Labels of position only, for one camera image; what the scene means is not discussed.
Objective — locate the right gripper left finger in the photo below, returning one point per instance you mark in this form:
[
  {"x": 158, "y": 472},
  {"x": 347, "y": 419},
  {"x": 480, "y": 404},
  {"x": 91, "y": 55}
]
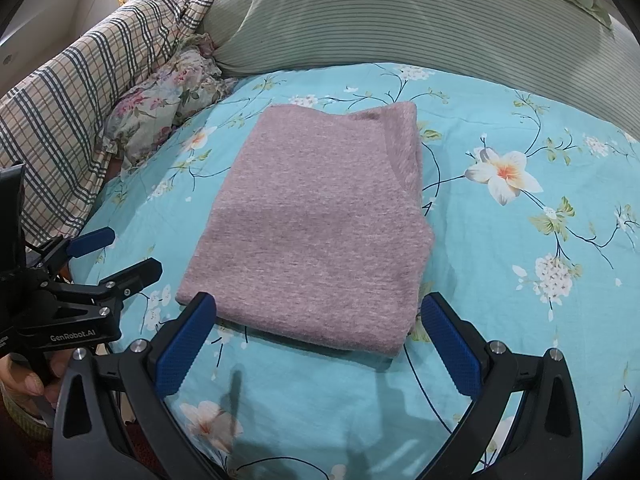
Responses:
[{"x": 89, "y": 438}]

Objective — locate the person's left hand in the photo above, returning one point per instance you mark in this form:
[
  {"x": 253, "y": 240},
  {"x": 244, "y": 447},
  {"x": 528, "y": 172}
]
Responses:
[{"x": 24, "y": 386}]

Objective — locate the green striped bolster pillow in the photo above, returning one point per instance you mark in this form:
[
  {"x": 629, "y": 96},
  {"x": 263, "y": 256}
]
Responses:
[{"x": 548, "y": 47}]

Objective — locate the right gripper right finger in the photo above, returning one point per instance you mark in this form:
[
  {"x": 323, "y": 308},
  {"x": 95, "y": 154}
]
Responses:
[{"x": 523, "y": 420}]

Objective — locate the plaid checked blanket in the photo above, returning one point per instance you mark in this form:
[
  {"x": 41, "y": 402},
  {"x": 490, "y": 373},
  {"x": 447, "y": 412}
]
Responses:
[{"x": 52, "y": 120}]

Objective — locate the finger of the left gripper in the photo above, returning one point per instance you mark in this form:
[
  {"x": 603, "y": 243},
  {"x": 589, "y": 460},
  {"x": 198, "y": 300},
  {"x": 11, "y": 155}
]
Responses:
[
  {"x": 126, "y": 283},
  {"x": 90, "y": 242}
]

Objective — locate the mauve knit shirt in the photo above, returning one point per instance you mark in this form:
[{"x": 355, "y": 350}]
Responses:
[{"x": 317, "y": 232}]

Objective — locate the pink floral pillow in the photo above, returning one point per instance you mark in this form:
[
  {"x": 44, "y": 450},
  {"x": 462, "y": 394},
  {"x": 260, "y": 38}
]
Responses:
[{"x": 146, "y": 115}]

